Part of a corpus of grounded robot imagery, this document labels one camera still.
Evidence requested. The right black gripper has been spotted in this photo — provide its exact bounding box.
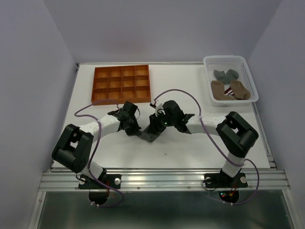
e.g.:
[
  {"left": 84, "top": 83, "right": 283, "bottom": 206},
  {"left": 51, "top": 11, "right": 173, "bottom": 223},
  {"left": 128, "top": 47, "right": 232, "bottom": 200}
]
[{"left": 146, "top": 110, "right": 176, "bottom": 135}]

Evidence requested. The dark grey sock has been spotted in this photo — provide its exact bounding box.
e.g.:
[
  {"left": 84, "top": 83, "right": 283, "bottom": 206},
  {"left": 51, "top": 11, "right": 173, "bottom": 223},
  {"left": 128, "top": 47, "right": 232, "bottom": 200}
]
[{"left": 139, "top": 127, "right": 162, "bottom": 143}]

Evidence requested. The grey sock pair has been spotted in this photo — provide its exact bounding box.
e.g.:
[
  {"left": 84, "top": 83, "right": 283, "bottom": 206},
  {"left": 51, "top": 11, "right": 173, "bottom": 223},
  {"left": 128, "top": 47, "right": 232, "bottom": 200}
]
[{"left": 213, "top": 69, "right": 239, "bottom": 85}]

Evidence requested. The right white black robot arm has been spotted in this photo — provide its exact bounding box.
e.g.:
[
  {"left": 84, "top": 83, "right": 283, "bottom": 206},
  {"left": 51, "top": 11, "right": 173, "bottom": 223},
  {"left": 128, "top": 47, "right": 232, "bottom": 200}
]
[{"left": 143, "top": 100, "right": 259, "bottom": 188}]

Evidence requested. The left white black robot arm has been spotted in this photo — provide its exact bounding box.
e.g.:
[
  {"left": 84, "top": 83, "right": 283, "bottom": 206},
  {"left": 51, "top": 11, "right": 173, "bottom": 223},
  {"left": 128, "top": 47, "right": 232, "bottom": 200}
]
[{"left": 51, "top": 101, "right": 141, "bottom": 188}]

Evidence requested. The orange compartment tray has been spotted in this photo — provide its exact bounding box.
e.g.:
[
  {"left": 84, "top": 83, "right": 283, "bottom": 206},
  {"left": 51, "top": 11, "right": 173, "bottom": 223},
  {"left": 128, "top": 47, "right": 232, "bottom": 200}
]
[{"left": 91, "top": 65, "right": 151, "bottom": 105}]

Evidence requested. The brown sock left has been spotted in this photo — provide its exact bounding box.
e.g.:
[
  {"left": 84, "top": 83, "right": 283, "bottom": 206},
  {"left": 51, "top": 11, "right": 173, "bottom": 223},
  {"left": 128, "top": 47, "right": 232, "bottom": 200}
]
[{"left": 211, "top": 81, "right": 234, "bottom": 101}]

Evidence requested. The brown sock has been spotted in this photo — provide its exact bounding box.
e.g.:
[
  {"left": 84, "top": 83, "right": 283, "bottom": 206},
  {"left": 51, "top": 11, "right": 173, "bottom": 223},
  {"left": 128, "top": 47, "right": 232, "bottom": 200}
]
[
  {"left": 211, "top": 81, "right": 234, "bottom": 101},
  {"left": 230, "top": 80, "right": 251, "bottom": 100}
]

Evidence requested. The red white striped sock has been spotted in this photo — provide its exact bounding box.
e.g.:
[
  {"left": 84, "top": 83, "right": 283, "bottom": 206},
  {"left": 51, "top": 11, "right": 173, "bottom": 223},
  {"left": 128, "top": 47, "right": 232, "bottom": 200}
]
[{"left": 224, "top": 87, "right": 236, "bottom": 99}]

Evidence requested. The white plastic basket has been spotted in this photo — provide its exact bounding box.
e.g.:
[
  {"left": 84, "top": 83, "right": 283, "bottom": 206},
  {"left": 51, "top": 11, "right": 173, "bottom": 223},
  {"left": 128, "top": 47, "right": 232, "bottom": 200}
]
[{"left": 203, "top": 55, "right": 259, "bottom": 106}]

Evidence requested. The brown sock right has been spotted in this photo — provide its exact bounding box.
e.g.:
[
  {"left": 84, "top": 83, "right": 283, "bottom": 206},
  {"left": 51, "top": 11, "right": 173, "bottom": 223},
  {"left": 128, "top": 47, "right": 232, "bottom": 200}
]
[{"left": 230, "top": 80, "right": 251, "bottom": 100}]

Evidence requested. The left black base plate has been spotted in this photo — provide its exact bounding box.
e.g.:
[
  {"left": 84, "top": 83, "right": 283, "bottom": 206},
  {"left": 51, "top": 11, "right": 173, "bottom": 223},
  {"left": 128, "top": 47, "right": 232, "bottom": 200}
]
[{"left": 77, "top": 174, "right": 122, "bottom": 190}]

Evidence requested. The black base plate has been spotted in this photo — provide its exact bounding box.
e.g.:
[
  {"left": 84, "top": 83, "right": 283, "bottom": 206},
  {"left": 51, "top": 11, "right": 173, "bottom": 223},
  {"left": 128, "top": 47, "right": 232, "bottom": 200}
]
[
  {"left": 77, "top": 174, "right": 122, "bottom": 190},
  {"left": 204, "top": 173, "right": 248, "bottom": 189}
]

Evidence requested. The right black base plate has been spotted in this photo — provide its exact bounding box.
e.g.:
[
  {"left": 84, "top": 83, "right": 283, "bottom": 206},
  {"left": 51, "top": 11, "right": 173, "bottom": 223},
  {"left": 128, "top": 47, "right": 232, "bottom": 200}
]
[{"left": 204, "top": 173, "right": 248, "bottom": 189}]

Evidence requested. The aluminium rail frame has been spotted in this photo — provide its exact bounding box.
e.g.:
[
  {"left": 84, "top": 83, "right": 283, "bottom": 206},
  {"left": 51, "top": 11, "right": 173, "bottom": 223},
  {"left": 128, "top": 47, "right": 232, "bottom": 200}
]
[{"left": 30, "top": 62, "right": 303, "bottom": 229}]

